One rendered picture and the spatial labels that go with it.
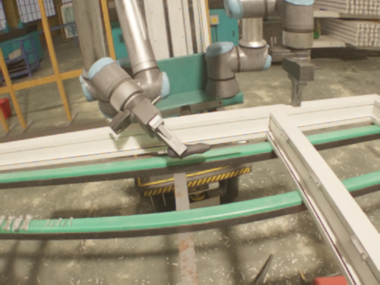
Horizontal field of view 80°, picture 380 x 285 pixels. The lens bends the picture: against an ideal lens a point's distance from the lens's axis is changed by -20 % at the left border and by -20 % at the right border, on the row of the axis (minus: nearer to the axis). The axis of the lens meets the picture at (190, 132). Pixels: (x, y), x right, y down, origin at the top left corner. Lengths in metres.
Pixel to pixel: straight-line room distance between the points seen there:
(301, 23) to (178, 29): 0.94
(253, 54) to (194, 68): 0.35
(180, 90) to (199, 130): 0.79
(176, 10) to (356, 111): 1.06
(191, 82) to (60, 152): 0.92
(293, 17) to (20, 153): 0.93
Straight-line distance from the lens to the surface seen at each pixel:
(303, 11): 0.76
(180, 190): 0.72
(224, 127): 0.81
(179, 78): 1.55
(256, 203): 0.61
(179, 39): 1.59
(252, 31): 1.42
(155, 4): 1.55
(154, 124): 0.65
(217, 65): 1.43
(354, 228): 0.51
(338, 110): 0.95
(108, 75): 0.75
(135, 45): 0.92
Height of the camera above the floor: 1.30
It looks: 30 degrees down
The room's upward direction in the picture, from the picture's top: 7 degrees counter-clockwise
